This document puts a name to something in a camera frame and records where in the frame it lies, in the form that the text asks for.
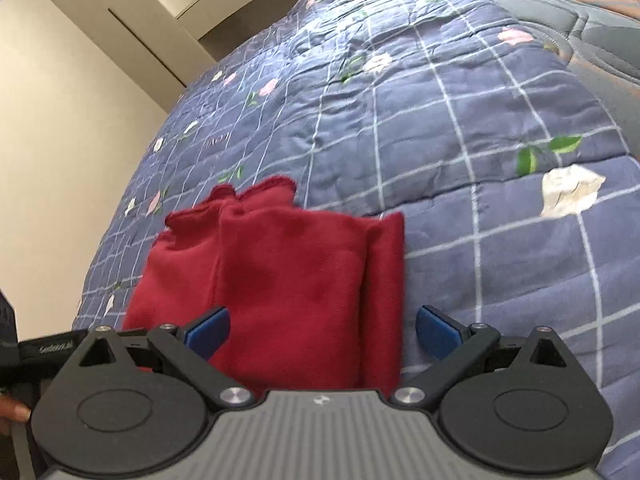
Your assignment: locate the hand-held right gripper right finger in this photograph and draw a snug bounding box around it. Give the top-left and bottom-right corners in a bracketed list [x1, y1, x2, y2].
[391, 305, 584, 409]

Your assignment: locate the person's left hand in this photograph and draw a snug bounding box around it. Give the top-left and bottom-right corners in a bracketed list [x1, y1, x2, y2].
[0, 394, 32, 436]

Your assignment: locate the grey brown quilted mattress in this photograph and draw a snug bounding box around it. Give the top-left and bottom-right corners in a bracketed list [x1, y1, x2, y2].
[434, 0, 640, 161]

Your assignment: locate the blue checked floral quilt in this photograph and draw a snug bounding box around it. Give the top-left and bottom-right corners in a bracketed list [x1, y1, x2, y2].
[70, 0, 640, 480]

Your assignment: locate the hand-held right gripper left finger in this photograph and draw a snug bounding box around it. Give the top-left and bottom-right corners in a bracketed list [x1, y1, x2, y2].
[59, 306, 252, 412]

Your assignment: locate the cream wardrobe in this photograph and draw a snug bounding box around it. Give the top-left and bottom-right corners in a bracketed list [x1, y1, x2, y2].
[0, 0, 222, 343]

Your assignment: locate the red small garment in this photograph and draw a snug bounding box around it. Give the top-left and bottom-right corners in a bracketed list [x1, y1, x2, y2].
[121, 175, 406, 392]

